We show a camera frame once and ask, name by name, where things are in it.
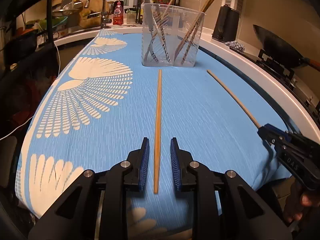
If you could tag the chrome kitchen faucet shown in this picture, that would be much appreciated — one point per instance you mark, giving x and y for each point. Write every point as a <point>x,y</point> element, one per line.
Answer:
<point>95,13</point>

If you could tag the clear plastic utensil holder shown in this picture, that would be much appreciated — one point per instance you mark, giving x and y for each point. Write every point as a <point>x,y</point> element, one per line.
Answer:
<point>159,43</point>

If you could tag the gas stove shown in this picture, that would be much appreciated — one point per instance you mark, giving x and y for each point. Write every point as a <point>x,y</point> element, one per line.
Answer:
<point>288,78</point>

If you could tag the red dish soap bottle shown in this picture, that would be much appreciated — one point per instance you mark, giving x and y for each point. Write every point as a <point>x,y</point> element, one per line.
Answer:
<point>118,18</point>

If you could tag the checkered dish cloth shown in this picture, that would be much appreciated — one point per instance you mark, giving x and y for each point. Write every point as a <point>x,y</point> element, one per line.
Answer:
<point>235,45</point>

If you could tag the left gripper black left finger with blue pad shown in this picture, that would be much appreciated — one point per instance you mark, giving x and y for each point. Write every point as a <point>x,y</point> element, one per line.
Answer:
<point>74,214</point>

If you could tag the black wok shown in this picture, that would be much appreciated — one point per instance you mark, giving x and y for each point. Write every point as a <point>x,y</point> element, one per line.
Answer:
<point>281,51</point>

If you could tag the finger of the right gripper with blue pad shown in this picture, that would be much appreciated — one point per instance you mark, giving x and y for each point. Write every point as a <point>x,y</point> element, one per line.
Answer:
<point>273,135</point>

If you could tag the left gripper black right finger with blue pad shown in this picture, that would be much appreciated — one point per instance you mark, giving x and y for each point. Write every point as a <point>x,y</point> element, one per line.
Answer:
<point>225,206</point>

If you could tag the blue white patterned tablecloth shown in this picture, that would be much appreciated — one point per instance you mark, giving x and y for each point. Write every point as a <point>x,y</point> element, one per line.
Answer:
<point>103,104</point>

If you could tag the black electric kettle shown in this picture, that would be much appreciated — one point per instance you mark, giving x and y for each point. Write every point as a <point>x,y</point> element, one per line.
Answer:
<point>226,26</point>

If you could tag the person's right hand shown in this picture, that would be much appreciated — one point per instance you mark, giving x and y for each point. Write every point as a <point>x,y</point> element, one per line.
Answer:
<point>298,201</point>

